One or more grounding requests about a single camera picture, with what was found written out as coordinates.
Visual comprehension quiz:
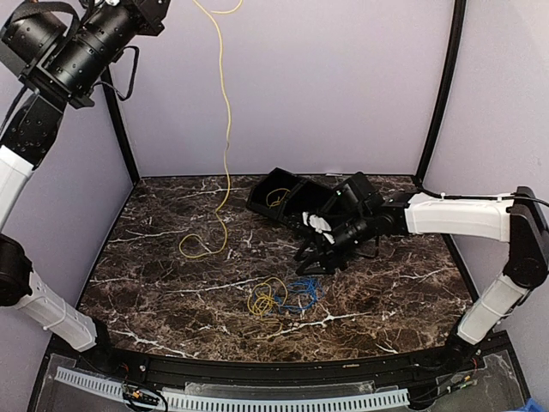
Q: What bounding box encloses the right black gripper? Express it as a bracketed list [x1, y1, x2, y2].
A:
[294, 209, 375, 275]

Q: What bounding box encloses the blue cable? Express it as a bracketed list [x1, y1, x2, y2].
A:
[251, 277, 325, 317]

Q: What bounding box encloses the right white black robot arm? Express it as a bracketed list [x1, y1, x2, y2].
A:
[295, 173, 548, 373]

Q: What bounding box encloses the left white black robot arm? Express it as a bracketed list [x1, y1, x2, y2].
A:
[1, 1, 170, 374]

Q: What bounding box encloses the black three-compartment bin tray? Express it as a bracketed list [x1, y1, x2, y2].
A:
[246, 167, 344, 231]

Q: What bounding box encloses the blue object bottom corner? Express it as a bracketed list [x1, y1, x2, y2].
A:
[519, 398, 547, 412]

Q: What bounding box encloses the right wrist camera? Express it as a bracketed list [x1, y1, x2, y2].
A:
[302, 211, 335, 245]

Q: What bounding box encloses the left black frame post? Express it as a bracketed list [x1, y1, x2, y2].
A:
[85, 0, 141, 181]

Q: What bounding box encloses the black frame post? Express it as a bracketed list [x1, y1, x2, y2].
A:
[413, 0, 467, 185]
[85, 0, 141, 181]

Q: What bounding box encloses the black front rail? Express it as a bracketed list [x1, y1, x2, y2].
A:
[78, 348, 450, 388]

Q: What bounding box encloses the white slotted cable duct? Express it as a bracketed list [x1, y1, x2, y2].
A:
[55, 367, 410, 412]

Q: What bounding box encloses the right black frame post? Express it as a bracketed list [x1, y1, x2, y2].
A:
[413, 0, 467, 185]

